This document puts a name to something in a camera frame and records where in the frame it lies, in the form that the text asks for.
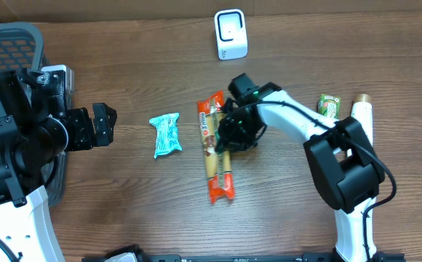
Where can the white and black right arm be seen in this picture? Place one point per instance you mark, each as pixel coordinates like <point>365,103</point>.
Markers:
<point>344,167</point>

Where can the mint green wipes packet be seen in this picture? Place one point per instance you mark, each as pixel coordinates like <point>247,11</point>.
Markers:
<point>167,138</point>

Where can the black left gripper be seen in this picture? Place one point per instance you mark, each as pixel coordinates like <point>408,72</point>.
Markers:
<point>86,137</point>

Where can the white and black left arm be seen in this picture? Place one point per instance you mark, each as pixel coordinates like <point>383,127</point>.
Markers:
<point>36,127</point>

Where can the green snack packet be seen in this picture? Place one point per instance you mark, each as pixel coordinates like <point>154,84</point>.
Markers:
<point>329,105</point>

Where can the white barcode scanner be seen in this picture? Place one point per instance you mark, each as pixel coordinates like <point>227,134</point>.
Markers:
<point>231,34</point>

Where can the grey plastic shopping basket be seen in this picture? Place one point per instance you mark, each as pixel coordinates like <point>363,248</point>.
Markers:
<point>22,46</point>

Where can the white tube with gold cap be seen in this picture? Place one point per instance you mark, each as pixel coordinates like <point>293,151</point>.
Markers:
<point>362,111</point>

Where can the orange spaghetti packet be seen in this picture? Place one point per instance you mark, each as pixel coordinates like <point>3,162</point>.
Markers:
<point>217,165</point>

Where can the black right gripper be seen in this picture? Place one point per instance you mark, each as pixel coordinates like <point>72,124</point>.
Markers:
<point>234,143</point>

